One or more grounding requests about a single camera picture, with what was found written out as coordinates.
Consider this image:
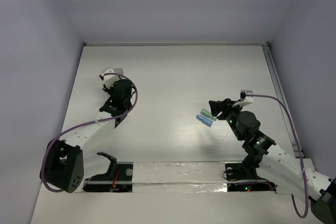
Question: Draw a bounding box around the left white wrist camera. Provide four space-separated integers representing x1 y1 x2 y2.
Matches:
99 67 123 87

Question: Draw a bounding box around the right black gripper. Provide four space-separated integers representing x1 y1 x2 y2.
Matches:
209 98 244 141

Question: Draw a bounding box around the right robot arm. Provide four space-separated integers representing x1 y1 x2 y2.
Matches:
209 99 335 223

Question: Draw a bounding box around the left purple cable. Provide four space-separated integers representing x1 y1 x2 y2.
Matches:
41 73 139 192

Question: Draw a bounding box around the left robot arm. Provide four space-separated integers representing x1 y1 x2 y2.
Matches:
40 78 138 193

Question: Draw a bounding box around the translucent pink pen holder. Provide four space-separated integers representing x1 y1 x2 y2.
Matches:
102 67 123 76

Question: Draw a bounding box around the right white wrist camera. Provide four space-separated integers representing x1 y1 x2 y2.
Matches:
233 90 254 108

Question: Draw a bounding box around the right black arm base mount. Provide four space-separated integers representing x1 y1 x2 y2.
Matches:
222 163 277 193

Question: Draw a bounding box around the green translucent eraser case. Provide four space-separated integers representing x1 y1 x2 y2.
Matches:
201 109 217 121

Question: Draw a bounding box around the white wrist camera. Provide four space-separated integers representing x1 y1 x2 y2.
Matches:
233 90 254 108
99 67 123 87

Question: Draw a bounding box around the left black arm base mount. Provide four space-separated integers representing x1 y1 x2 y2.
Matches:
82 152 134 193

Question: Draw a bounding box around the blue translucent eraser case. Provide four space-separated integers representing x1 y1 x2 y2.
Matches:
196 114 213 127

